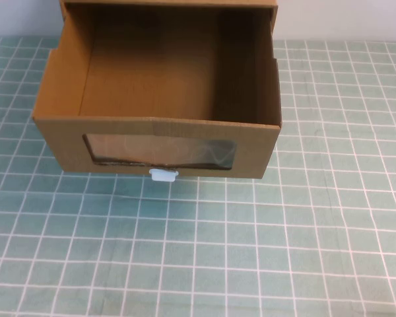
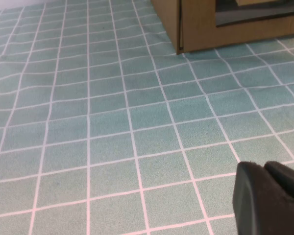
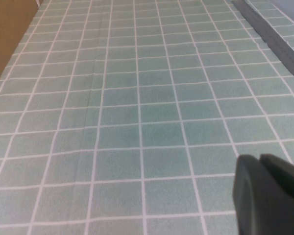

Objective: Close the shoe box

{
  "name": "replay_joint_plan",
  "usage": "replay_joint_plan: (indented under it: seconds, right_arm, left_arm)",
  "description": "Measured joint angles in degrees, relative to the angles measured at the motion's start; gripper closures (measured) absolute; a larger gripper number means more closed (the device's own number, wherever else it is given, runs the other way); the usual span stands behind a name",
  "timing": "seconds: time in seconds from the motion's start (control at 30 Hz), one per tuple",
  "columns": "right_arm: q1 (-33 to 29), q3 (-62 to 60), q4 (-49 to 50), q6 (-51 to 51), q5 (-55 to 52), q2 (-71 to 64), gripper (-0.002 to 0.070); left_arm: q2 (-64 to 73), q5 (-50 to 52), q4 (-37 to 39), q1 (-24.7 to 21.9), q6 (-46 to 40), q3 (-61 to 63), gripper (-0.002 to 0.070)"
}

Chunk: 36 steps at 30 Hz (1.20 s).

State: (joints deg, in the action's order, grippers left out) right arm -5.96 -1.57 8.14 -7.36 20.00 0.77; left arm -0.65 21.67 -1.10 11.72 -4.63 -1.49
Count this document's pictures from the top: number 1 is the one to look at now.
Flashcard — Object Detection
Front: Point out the brown cardboard drawer with window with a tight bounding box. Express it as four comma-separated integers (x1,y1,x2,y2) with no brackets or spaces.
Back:
32,0,282,181

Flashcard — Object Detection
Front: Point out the green checked tablecloth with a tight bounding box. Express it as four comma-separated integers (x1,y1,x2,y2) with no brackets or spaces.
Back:
0,35,396,317

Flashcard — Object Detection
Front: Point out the brown cardboard drawer sleeve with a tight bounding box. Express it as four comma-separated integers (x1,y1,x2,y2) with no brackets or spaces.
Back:
59,0,281,40

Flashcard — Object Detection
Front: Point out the white plastic drawer handle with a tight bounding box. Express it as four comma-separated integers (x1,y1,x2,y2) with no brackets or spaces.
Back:
150,168,180,183

